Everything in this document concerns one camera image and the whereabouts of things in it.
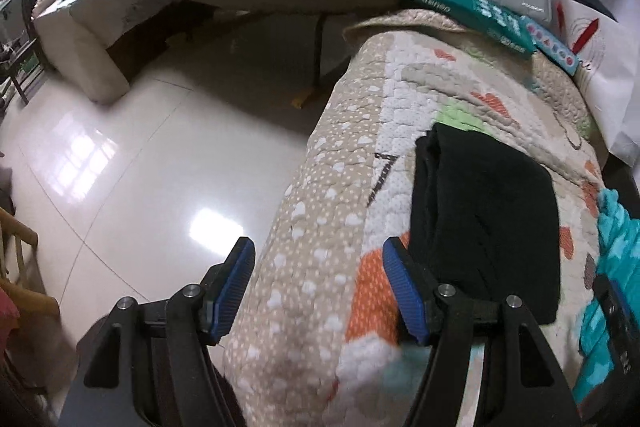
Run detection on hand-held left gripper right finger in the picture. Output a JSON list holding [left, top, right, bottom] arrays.
[[382, 237, 584, 427]]

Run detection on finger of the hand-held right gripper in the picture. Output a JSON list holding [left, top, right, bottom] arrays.
[[591, 274, 640, 380]]

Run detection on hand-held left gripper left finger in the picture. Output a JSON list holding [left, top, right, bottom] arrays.
[[82, 236, 257, 427]]

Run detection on black pants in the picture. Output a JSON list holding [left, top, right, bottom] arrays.
[[410, 123, 562, 327]]

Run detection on teal star print towel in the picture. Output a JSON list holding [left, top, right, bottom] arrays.
[[570, 188, 640, 407]]

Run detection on quilted heart print blanket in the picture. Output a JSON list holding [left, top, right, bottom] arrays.
[[222, 9, 612, 427]]

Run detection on wooden chair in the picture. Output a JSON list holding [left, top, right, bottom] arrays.
[[0, 206, 62, 398]]

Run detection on red cloth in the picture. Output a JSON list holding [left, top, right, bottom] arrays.
[[0, 289, 21, 338]]

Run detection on white paper bag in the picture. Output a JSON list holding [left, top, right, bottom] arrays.
[[549, 0, 640, 168]]

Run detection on flat box with coloured shapes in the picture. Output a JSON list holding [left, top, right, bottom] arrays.
[[520, 14, 582, 76]]

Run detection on beige sofa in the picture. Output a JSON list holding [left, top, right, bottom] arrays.
[[32, 0, 166, 104]]

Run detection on green tissue pack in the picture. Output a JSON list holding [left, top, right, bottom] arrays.
[[403, 0, 537, 58]]

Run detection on black chair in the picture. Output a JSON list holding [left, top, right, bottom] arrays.
[[0, 0, 48, 105]]

